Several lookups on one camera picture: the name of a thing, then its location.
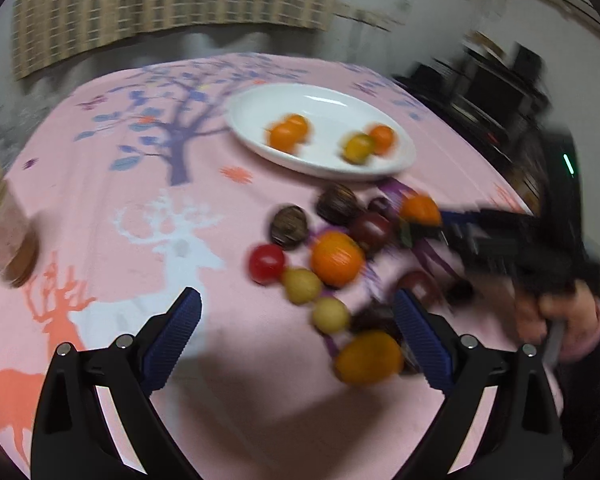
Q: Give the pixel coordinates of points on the person's right forearm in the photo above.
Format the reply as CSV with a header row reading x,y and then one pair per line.
x,y
592,330

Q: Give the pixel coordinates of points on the orange tomato pair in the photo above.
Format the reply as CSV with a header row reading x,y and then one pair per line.
x,y
281,138

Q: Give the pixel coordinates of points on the glass jar with cream lid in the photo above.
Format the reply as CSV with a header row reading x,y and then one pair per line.
x,y
5,240

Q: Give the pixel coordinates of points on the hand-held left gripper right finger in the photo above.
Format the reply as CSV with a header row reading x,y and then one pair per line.
x,y
422,340

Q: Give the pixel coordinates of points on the small yellow longan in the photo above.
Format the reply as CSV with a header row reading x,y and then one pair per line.
x,y
331,314
301,285

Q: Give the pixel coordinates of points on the dark purple plum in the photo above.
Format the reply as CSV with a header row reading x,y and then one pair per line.
x,y
372,228
380,205
460,291

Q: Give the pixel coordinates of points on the orange mandarin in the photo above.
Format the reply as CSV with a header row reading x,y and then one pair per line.
x,y
301,123
383,139
337,258
420,208

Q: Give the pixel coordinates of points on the dark brown water chestnut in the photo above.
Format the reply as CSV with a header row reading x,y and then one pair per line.
x,y
375,317
289,226
336,203

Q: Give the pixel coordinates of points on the computer monitor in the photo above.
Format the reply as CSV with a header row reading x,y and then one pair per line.
x,y
492,91

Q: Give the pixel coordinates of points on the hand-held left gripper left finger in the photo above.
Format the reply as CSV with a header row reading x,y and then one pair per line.
x,y
177,330

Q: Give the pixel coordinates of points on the person's right hand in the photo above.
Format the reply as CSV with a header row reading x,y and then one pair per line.
x,y
535,317

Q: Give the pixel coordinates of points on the pink printed tablecloth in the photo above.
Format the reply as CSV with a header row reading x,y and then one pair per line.
x,y
130,240

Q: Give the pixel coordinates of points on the white oval plate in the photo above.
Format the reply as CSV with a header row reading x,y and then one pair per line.
x,y
325,105

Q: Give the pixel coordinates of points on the yellow-orange mandarin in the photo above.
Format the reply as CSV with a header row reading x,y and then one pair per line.
x,y
369,358

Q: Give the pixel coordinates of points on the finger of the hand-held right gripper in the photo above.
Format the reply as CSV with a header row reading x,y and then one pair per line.
x,y
480,218
475,250

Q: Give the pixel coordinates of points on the red plum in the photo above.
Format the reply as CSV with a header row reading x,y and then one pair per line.
x,y
424,281
266,263

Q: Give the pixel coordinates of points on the yellow plum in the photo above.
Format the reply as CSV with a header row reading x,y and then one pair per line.
x,y
356,148

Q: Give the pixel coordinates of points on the dark media desk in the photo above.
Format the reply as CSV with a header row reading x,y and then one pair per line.
x,y
480,130

